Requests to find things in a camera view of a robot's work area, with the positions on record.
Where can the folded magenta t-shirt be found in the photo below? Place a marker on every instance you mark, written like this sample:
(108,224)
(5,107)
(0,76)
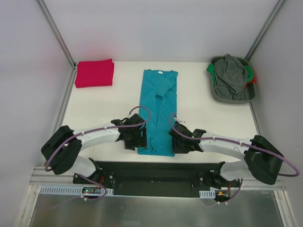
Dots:
(95,73)

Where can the green t-shirt in bin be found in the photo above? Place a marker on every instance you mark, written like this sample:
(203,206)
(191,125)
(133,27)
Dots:
(211,69)

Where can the grey plastic laundry bin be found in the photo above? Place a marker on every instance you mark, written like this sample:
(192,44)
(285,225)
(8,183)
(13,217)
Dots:
(249,91)

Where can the teal t-shirt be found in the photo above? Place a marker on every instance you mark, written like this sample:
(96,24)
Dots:
(159,96)

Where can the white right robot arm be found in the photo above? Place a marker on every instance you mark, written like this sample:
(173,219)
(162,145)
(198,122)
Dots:
(255,158)

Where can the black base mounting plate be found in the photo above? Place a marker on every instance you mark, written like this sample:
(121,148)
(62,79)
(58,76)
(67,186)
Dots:
(184,180)

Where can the white slotted cable duct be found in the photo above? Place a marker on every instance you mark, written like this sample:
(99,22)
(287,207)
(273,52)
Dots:
(75,190)

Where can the right aluminium frame post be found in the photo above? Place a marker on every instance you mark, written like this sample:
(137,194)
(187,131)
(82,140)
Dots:
(266,26)

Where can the left aluminium frame post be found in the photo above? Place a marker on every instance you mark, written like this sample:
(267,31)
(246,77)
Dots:
(56,33)

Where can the grey t-shirt in bin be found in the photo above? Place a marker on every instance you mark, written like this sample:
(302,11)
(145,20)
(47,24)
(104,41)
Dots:
(230,78)

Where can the aluminium frame post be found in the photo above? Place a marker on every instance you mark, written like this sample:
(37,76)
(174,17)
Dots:
(266,26)
(56,33)

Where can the aluminium front rail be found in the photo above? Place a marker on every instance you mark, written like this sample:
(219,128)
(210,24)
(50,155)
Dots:
(41,177)

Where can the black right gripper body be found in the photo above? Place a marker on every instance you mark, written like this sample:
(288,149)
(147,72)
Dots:
(175,140)

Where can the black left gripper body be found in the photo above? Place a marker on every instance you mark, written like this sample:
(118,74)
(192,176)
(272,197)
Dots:
(143,136)

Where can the red t-shirt in bin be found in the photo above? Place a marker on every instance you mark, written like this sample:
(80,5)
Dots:
(249,75)

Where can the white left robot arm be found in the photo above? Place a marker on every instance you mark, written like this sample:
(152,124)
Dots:
(62,150)

